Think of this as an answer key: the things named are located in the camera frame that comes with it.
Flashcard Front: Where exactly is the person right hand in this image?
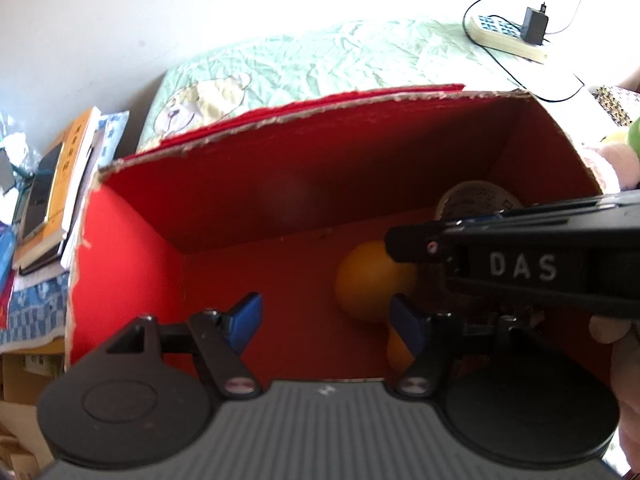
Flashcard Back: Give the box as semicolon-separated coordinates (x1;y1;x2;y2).
589;316;640;474

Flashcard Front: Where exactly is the printed packing tape roll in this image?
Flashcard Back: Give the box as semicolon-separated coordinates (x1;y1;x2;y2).
435;181;522;220

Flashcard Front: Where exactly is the brown wooden gourd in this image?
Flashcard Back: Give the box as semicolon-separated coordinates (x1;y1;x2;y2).
334;240;418;374

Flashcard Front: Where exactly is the blue checkered cloth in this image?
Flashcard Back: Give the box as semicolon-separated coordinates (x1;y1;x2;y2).
1;112;129;352

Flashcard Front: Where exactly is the green printed bed sheet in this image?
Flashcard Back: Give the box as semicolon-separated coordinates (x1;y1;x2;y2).
135;17;640;154

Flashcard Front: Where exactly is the black charger adapter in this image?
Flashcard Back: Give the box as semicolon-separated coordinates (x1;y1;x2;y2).
520;3;549;46

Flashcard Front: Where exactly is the large red cardboard box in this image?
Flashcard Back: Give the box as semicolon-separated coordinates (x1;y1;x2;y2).
66;84;601;382

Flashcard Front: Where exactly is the green smiling plush toy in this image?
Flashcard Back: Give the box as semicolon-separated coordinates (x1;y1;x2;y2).
627;118;640;158

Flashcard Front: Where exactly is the black smartphone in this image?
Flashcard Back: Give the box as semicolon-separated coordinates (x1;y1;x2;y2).
22;142;64;240

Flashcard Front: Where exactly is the white power strip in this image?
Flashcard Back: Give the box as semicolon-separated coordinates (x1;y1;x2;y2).
465;15;547;64

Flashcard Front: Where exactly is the pink white plush toy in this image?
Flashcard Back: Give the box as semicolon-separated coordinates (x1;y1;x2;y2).
579;143;640;194

